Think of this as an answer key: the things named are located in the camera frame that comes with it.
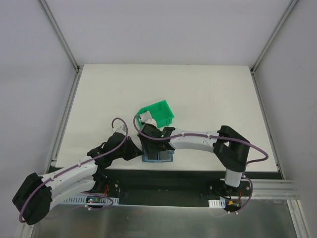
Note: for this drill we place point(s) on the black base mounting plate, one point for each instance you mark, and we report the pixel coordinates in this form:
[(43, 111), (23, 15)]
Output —
[(166, 188)]

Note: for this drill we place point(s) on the aluminium front rail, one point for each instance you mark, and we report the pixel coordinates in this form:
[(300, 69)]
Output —
[(260, 189)]

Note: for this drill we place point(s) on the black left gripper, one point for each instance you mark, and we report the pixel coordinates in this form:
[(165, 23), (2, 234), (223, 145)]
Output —
[(130, 148)]

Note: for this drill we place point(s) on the white cable duct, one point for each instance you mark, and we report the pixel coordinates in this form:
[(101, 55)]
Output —
[(85, 199), (221, 203)]

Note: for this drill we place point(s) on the left aluminium frame post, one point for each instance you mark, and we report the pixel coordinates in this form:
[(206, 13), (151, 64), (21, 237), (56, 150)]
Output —
[(59, 34)]

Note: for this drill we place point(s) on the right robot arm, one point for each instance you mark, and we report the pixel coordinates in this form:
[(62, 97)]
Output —
[(229, 146)]

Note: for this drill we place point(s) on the right white cable duct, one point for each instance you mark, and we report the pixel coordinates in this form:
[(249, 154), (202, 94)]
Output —
[(221, 203)]

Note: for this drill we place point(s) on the blue leather card holder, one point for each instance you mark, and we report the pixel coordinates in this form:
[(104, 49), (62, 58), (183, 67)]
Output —
[(161, 157)]

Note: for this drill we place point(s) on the aluminium frame post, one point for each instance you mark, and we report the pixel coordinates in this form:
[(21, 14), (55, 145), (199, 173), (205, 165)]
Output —
[(59, 34), (274, 34)]

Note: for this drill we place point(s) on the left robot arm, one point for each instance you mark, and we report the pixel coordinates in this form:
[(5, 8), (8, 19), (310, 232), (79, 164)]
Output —
[(38, 194)]

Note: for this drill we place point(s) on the right aluminium frame post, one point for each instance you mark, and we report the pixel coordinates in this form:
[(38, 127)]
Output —
[(274, 34)]

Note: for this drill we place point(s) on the green plastic bin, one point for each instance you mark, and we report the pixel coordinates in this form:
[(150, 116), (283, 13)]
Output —
[(160, 112)]

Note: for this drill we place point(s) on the left white cable duct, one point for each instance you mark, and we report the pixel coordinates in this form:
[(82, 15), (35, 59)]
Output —
[(85, 199)]

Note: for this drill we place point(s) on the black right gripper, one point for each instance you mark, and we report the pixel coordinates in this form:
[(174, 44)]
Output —
[(150, 144)]

